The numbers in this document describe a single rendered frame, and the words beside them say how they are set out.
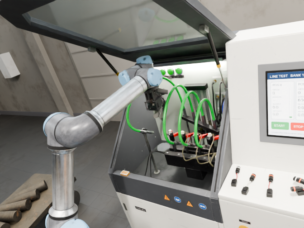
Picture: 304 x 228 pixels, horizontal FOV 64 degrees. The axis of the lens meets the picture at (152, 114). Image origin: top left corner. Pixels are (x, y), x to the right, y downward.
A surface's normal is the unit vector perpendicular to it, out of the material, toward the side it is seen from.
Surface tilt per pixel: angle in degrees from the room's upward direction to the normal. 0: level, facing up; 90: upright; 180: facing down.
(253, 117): 76
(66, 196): 87
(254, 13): 90
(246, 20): 90
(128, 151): 90
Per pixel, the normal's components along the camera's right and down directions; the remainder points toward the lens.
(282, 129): -0.57, 0.26
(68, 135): -0.08, 0.21
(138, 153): 0.81, 0.04
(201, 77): -0.53, 0.48
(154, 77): 0.66, 0.15
